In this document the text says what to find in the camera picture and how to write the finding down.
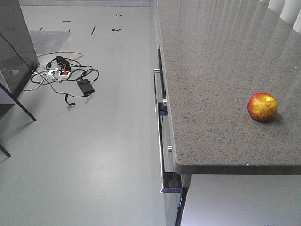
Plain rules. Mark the grey stone kitchen counter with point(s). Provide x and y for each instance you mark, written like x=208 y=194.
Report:
x=216 y=54

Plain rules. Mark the chrome drawer handle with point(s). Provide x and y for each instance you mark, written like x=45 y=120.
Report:
x=160 y=107

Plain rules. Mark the red yellow apple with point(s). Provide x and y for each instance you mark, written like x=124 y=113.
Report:
x=262 y=106

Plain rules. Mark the black power adapter brick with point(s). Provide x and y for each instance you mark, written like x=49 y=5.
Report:
x=85 y=86

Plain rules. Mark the white power strip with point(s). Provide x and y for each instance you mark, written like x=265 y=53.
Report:
x=58 y=74

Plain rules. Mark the dark grey panel stand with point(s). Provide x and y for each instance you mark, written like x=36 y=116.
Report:
x=17 y=55

